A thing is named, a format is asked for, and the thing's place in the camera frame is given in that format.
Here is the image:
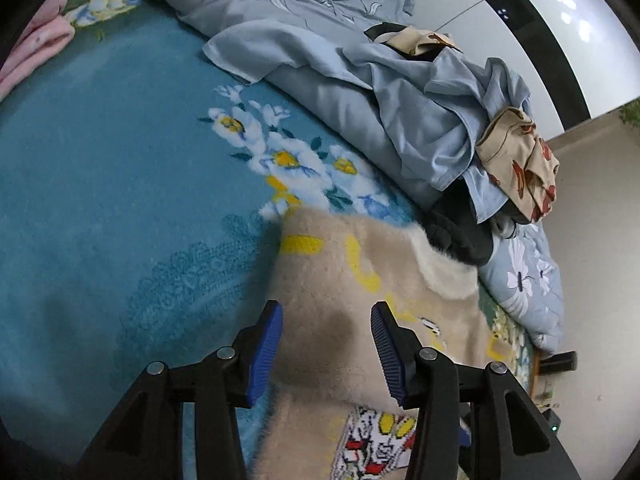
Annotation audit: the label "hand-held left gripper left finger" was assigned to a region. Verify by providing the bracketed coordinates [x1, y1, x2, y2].
[71, 300, 284, 480]

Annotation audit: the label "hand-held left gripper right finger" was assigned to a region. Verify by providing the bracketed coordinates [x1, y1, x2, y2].
[370, 301, 583, 480]

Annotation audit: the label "beige fuzzy printed sweater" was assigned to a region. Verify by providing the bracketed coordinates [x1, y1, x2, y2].
[248, 205, 532, 480]

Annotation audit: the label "dark grey garment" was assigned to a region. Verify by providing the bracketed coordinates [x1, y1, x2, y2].
[424, 180, 518, 267]

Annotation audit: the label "teal floral blanket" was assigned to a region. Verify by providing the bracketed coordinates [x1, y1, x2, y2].
[0, 0, 538, 480]

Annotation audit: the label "beige patterned shorts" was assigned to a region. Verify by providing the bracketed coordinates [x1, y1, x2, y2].
[475, 107, 560, 224]

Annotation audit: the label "light blue shirt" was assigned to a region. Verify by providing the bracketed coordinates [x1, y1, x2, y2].
[202, 20, 532, 224]

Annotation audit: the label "beige patterned cloth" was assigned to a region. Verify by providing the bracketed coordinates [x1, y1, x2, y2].
[386, 25, 463, 58]

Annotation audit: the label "pink cloth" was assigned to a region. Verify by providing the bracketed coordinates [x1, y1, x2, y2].
[0, 0, 76, 103]

